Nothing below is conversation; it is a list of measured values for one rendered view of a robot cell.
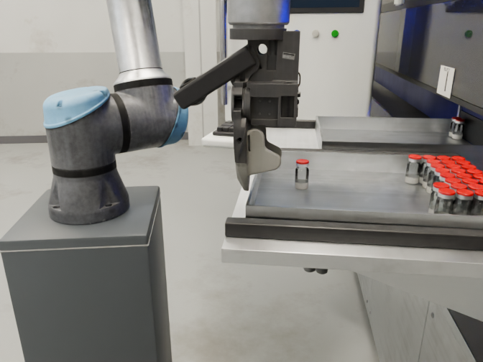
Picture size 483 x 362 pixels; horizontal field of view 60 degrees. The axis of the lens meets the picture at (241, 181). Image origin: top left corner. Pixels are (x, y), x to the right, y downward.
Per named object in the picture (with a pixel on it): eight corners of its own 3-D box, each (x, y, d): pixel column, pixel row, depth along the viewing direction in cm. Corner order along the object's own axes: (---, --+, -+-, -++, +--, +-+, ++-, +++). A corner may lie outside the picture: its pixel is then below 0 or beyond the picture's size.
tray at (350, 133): (452, 132, 106) (454, 118, 104) (499, 164, 81) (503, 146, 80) (315, 128, 109) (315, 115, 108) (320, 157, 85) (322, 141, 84)
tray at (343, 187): (452, 175, 75) (455, 156, 74) (526, 246, 51) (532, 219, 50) (261, 168, 79) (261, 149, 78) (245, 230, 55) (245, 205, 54)
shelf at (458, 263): (444, 135, 111) (445, 128, 110) (659, 289, 46) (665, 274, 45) (262, 131, 116) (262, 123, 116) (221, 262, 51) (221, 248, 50)
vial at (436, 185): (441, 212, 59) (447, 182, 58) (446, 219, 57) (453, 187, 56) (425, 212, 60) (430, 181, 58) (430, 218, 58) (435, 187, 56)
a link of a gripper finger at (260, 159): (279, 200, 56) (282, 131, 52) (235, 197, 56) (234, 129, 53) (280, 191, 59) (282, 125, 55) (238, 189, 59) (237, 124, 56)
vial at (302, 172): (307, 185, 70) (309, 160, 68) (307, 190, 68) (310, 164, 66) (294, 184, 70) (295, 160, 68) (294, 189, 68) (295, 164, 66)
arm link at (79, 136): (43, 159, 82) (31, 87, 77) (111, 148, 89) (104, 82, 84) (59, 175, 72) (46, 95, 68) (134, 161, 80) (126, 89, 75)
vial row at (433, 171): (430, 180, 72) (434, 154, 70) (471, 227, 55) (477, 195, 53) (416, 180, 72) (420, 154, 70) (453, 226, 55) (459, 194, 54)
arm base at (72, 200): (37, 226, 76) (27, 174, 73) (62, 195, 90) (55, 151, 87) (123, 223, 77) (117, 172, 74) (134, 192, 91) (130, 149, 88)
